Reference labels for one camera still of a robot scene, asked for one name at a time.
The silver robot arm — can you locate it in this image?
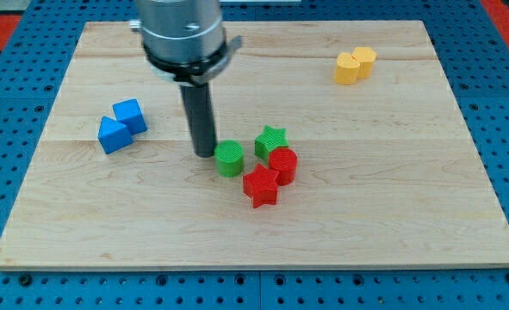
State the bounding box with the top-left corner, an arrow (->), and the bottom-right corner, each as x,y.
130,0 -> 243,87

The blue triangle block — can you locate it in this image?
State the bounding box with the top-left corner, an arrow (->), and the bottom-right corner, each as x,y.
97,116 -> 133,154

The green star block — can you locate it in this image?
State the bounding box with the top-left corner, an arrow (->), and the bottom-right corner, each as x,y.
255,125 -> 289,162

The green cylinder block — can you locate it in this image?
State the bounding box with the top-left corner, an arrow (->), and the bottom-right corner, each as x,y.
214,140 -> 244,177

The red cylinder block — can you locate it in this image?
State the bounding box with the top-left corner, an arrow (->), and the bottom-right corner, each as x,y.
269,147 -> 298,186

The red star block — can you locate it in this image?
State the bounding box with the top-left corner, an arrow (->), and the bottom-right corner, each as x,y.
243,164 -> 279,208

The black cylindrical pointer rod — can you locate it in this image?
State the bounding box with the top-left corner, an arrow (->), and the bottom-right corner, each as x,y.
180,84 -> 217,158

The yellow heart block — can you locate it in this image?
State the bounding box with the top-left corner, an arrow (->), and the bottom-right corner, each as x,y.
333,52 -> 361,85

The blue cube block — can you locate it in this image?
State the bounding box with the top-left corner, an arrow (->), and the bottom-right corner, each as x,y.
112,98 -> 147,135

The wooden board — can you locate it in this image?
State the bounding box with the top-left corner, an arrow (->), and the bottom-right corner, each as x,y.
0,21 -> 509,271

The yellow hexagon block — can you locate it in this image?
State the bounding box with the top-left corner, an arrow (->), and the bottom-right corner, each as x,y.
352,46 -> 377,78

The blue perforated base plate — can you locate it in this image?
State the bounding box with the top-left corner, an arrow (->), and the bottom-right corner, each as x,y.
0,0 -> 509,309

